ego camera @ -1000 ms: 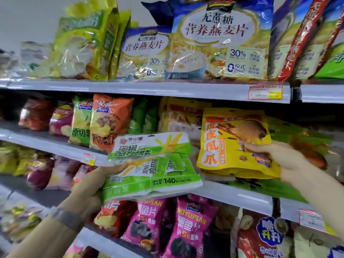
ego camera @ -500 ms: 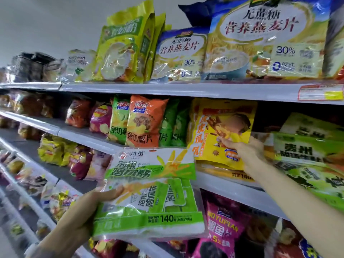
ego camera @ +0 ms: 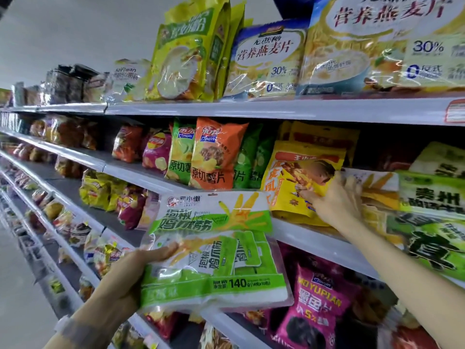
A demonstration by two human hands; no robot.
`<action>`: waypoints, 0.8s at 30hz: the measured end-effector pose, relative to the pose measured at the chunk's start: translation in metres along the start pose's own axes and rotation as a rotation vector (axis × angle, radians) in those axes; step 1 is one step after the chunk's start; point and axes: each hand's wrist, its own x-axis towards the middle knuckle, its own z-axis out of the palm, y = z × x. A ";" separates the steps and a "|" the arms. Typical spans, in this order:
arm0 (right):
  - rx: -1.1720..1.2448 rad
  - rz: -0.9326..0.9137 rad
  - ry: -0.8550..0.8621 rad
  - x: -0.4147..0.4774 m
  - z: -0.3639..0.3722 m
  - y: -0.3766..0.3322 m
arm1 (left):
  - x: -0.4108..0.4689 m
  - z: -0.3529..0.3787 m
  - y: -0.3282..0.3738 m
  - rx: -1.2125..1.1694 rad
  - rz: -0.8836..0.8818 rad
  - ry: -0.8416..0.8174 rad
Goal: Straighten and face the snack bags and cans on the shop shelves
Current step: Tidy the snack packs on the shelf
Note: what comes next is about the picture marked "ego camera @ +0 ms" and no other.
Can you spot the white Qinqin chip bag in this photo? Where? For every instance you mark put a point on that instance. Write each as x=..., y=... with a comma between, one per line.
x=147, y=214

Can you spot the person's right forearm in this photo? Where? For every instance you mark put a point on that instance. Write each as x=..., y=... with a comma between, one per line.
x=417, y=287

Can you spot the pale green multipack snack bag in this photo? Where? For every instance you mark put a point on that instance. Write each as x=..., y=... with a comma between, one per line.
x=436, y=159

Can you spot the white cookie print snack bag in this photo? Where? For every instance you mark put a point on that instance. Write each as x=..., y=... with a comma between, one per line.
x=80, y=234

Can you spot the red yellow price tag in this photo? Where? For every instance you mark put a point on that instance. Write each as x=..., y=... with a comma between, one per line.
x=456, y=111

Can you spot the yellow white multipack snack bag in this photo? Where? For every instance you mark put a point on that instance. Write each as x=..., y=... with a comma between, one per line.
x=378, y=192

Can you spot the purple snack bag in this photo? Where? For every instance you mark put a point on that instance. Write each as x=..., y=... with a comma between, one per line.
x=327, y=258
x=312, y=305

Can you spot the smartwatch with grey band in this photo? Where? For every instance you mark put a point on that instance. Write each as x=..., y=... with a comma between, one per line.
x=87, y=332

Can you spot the yellow orange white snack bag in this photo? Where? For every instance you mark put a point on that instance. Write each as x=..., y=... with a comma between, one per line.
x=287, y=199
x=319, y=134

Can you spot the person's left hand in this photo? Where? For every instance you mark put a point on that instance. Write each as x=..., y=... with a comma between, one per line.
x=120, y=283

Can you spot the pale brown bag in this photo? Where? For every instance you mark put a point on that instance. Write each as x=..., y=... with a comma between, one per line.
x=96, y=87

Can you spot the tray of green packs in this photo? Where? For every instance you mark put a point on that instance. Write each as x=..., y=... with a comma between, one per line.
x=56, y=287

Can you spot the person's right hand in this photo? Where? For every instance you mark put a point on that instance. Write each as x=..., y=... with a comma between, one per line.
x=341, y=207

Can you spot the large green chips snack bag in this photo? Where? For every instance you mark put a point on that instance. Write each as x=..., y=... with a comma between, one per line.
x=247, y=159
x=179, y=156
x=263, y=163

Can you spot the row of clear wrapped packs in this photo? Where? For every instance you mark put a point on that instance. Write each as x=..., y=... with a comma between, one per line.
x=29, y=94

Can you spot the white bowl print bag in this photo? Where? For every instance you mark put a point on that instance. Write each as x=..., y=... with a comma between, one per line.
x=127, y=79

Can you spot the clear bag of orange snacks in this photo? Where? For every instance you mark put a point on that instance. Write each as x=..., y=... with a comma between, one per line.
x=65, y=132
x=38, y=128
x=90, y=136

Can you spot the red yellow chips snack bag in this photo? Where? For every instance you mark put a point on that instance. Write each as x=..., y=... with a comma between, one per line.
x=163, y=323

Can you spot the white blue orange snack bag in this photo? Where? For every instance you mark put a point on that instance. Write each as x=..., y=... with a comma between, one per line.
x=92, y=247

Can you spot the grey store shelving unit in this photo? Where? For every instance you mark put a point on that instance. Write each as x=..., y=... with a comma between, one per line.
x=290, y=110

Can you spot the row of pale blue packs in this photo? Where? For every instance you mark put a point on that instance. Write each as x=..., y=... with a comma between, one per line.
x=14, y=121

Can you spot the white green chicken feet pack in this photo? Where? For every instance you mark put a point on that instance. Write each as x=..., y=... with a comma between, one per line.
x=218, y=287

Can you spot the green white banded snack bag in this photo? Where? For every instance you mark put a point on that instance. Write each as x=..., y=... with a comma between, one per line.
x=428, y=192

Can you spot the stack of dark wrapped packs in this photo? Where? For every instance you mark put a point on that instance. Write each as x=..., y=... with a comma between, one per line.
x=65, y=83

